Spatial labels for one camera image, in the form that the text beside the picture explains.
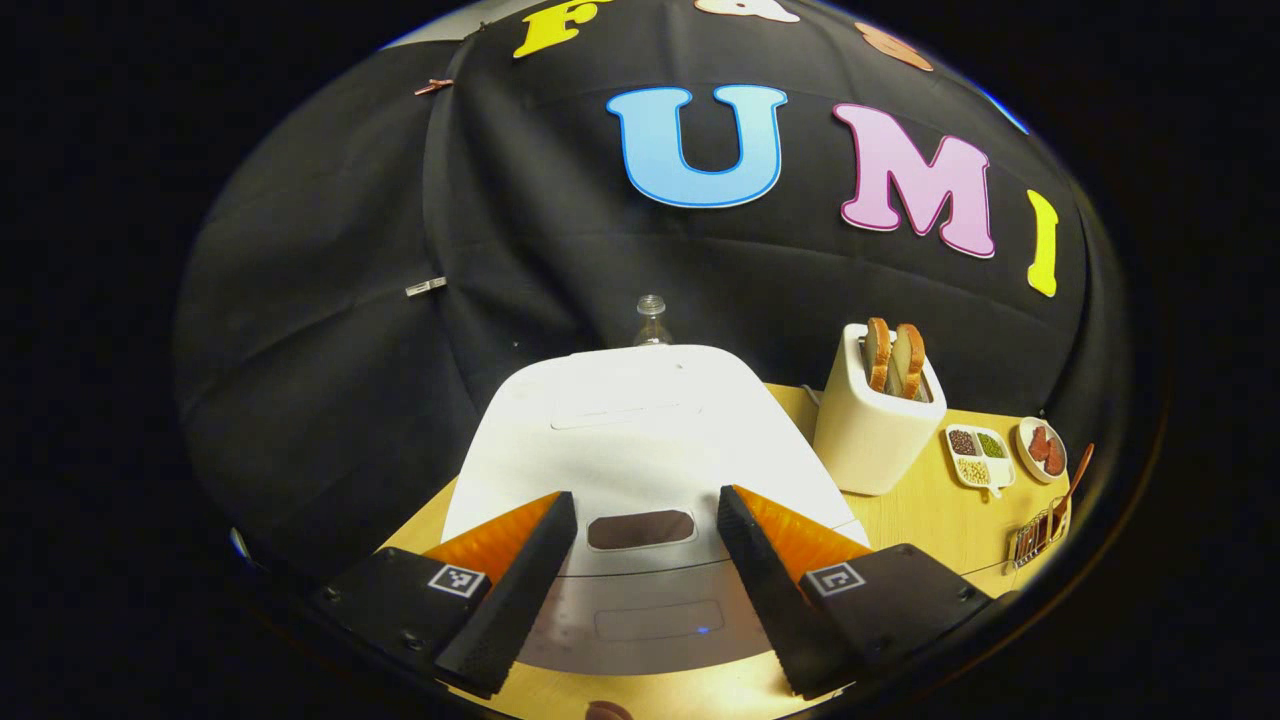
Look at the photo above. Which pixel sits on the white divided bean dish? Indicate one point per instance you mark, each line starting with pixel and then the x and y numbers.
pixel 980 458

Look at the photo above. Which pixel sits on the pink clothes clip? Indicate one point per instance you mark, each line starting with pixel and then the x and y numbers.
pixel 433 87

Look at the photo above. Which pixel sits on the toasted bread slice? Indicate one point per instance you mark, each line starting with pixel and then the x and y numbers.
pixel 908 362
pixel 877 355

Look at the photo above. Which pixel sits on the white round plate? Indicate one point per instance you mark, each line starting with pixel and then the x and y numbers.
pixel 1025 455

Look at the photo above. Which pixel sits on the black backdrop cloth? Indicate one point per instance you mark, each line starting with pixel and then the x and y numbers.
pixel 500 220

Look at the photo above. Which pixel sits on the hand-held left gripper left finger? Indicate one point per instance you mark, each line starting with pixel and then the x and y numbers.
pixel 510 600

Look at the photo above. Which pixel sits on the silver clothes clip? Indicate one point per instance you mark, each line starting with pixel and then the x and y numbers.
pixel 426 287

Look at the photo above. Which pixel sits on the white rice cooker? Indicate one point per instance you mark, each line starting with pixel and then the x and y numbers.
pixel 640 430

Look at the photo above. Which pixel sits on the brown wooden spoon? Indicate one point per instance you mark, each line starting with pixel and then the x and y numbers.
pixel 1078 475

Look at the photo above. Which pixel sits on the clear glass bottle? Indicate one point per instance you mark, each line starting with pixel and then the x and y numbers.
pixel 652 322

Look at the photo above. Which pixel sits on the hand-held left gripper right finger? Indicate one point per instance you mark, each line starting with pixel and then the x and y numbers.
pixel 765 600

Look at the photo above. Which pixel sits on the white toaster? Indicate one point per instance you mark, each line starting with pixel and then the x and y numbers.
pixel 870 450

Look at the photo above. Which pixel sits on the red meat piece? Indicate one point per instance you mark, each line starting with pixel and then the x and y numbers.
pixel 1039 444
pixel 1056 457

